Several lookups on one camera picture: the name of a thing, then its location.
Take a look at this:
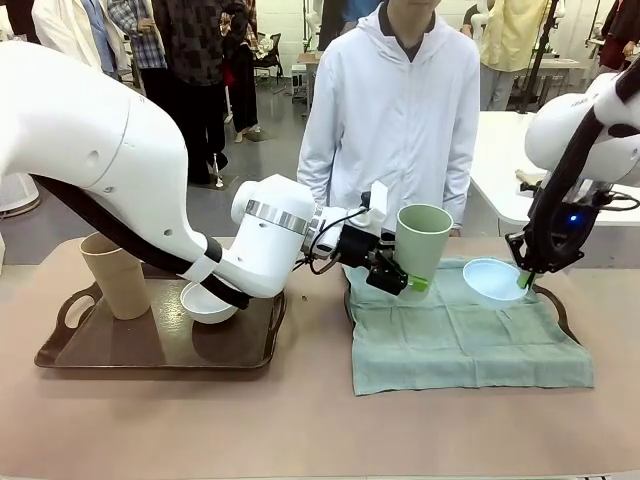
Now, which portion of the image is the black office chair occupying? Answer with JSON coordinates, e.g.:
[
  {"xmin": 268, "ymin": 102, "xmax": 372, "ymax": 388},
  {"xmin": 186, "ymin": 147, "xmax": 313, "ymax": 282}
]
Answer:
[{"xmin": 253, "ymin": 32, "xmax": 285, "ymax": 84}]

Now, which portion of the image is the mannequin in maroon garment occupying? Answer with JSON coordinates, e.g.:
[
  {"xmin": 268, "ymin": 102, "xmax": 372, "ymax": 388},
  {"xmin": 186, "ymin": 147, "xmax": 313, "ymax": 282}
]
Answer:
[{"xmin": 0, "ymin": 0, "xmax": 41, "ymax": 44}]

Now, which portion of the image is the pale blue bowl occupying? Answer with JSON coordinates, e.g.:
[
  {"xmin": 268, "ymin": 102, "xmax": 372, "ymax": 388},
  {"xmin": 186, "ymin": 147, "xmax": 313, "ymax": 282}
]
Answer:
[{"xmin": 462, "ymin": 257, "xmax": 530, "ymax": 309}]

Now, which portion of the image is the black braided right arm sleeve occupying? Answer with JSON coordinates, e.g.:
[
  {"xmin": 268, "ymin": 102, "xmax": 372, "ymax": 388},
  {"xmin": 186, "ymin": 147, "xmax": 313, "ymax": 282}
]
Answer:
[{"xmin": 527, "ymin": 69, "xmax": 640, "ymax": 241}]

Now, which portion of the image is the thin black camera cable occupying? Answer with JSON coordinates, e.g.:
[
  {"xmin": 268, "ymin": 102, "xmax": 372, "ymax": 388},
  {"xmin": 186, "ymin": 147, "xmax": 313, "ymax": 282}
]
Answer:
[{"xmin": 307, "ymin": 208, "xmax": 369, "ymax": 275}]

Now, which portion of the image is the black braided left arm sleeve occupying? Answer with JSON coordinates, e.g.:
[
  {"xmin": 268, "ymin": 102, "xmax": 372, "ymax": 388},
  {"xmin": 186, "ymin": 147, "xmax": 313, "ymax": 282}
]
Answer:
[{"xmin": 29, "ymin": 172, "xmax": 251, "ymax": 311}]

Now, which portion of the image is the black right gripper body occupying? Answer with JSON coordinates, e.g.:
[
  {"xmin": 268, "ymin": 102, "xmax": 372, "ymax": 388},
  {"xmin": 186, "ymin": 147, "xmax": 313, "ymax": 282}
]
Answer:
[{"xmin": 530, "ymin": 192, "xmax": 601, "ymax": 261}]

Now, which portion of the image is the mannequin in black skirt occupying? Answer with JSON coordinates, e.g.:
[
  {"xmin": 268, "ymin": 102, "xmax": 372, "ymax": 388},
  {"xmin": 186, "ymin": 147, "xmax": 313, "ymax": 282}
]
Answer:
[{"xmin": 219, "ymin": 0, "xmax": 262, "ymax": 145}]

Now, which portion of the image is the sewing machine table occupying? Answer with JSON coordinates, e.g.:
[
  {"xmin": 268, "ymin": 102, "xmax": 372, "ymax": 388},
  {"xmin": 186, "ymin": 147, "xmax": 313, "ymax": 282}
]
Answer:
[{"xmin": 291, "ymin": 49, "xmax": 326, "ymax": 106}]

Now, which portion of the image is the black braided arm sleeve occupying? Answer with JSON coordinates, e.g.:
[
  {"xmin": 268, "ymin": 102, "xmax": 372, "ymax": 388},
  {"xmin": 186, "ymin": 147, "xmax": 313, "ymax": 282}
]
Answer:
[
  {"xmin": 527, "ymin": 69, "xmax": 640, "ymax": 241},
  {"xmin": 29, "ymin": 172, "xmax": 251, "ymax": 311}
]

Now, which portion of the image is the tall green plastic cup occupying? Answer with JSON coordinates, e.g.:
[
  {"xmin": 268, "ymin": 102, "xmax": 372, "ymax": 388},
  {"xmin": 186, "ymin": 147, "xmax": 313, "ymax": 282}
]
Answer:
[{"xmin": 396, "ymin": 203, "xmax": 454, "ymax": 303}]

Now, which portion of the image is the large white table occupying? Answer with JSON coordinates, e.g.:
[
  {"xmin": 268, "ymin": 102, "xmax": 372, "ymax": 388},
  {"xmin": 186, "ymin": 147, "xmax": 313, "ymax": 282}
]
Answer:
[{"xmin": 469, "ymin": 109, "xmax": 640, "ymax": 226}]

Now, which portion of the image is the mannequin in dark red garment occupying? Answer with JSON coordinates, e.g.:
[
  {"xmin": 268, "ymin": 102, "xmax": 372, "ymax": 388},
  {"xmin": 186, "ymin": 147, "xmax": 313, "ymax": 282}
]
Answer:
[{"xmin": 597, "ymin": 0, "xmax": 640, "ymax": 76}]

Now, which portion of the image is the person in white hooded jacket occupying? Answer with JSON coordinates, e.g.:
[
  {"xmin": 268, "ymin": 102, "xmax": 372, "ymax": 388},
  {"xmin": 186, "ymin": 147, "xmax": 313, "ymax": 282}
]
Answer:
[{"xmin": 296, "ymin": 0, "xmax": 481, "ymax": 239}]

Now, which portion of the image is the black tripod stand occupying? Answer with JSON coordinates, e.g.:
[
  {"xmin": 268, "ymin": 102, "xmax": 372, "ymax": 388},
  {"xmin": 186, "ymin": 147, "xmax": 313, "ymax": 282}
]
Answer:
[{"xmin": 517, "ymin": 0, "xmax": 559, "ymax": 116}]

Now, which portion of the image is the mannequin in yellow shirt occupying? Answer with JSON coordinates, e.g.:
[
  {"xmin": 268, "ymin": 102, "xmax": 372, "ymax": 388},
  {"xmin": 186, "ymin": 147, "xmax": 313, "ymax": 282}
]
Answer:
[{"xmin": 462, "ymin": 0, "xmax": 551, "ymax": 112}]

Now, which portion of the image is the white desk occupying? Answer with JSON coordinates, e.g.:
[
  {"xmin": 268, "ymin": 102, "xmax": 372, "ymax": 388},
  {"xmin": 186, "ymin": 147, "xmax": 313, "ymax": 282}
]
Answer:
[{"xmin": 529, "ymin": 57, "xmax": 585, "ymax": 96}]

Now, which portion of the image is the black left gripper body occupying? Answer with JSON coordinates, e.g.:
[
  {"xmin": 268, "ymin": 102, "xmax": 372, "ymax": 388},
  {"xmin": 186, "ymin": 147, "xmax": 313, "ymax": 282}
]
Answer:
[{"xmin": 335, "ymin": 223, "xmax": 399, "ymax": 271}]

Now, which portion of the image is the white bowl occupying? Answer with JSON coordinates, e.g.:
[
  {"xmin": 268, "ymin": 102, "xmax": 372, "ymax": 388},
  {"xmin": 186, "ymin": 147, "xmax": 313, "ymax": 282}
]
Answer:
[{"xmin": 179, "ymin": 280, "xmax": 240, "ymax": 325}]

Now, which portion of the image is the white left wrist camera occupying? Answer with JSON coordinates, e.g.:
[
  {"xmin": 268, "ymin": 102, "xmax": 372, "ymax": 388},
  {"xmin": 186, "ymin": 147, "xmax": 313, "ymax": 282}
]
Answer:
[{"xmin": 360, "ymin": 180, "xmax": 391, "ymax": 232}]

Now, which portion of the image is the green cloth mat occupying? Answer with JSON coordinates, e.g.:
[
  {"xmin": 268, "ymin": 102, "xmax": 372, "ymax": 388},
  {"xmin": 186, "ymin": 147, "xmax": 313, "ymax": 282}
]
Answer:
[{"xmin": 344, "ymin": 257, "xmax": 596, "ymax": 397}]

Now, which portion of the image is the brown plastic tray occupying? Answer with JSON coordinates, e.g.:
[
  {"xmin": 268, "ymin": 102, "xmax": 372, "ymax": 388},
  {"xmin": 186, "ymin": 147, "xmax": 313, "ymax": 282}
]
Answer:
[
  {"xmin": 33, "ymin": 264, "xmax": 287, "ymax": 371},
  {"xmin": 342, "ymin": 264, "xmax": 582, "ymax": 347}
]

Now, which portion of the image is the tall tan plastic cup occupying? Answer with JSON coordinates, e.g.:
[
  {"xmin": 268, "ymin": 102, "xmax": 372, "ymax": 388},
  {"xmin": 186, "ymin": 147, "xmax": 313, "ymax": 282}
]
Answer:
[{"xmin": 79, "ymin": 232, "xmax": 150, "ymax": 321}]

